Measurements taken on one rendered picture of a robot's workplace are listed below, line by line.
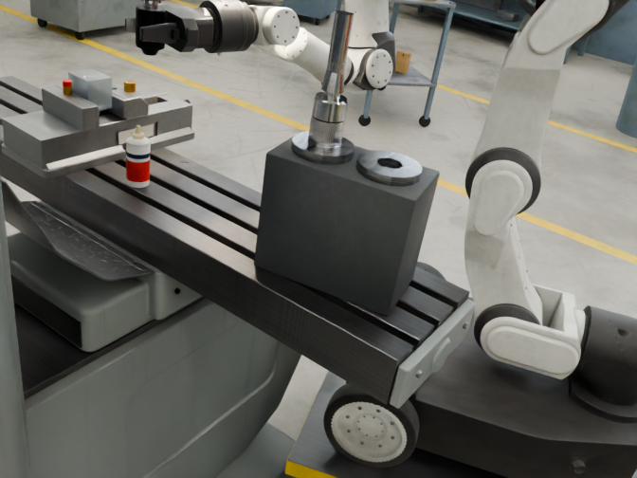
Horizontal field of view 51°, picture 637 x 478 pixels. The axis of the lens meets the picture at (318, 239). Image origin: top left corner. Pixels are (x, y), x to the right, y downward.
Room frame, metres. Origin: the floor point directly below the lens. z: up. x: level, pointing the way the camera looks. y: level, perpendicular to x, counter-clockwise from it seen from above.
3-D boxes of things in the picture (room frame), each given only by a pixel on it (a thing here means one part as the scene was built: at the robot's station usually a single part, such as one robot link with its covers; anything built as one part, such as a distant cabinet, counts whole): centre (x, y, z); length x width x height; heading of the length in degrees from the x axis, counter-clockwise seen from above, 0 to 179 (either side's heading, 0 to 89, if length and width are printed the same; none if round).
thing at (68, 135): (1.19, 0.45, 1.02); 0.35 x 0.15 x 0.11; 147
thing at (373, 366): (1.09, 0.32, 0.93); 1.24 x 0.23 x 0.08; 59
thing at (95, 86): (1.17, 0.46, 1.08); 0.06 x 0.05 x 0.06; 57
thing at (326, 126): (0.88, 0.01, 1.19); 0.05 x 0.05 x 0.06
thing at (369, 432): (1.03, -0.17, 0.50); 0.20 x 0.05 x 0.20; 78
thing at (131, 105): (1.21, 0.43, 1.06); 0.12 x 0.06 x 0.04; 57
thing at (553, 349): (1.23, -0.50, 0.68); 0.21 x 0.20 x 0.13; 78
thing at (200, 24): (1.15, 0.26, 1.23); 0.13 x 0.12 x 0.10; 44
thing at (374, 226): (0.86, -0.03, 1.07); 0.22 x 0.12 x 0.20; 70
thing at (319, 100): (0.88, 0.01, 1.23); 0.05 x 0.05 x 0.01
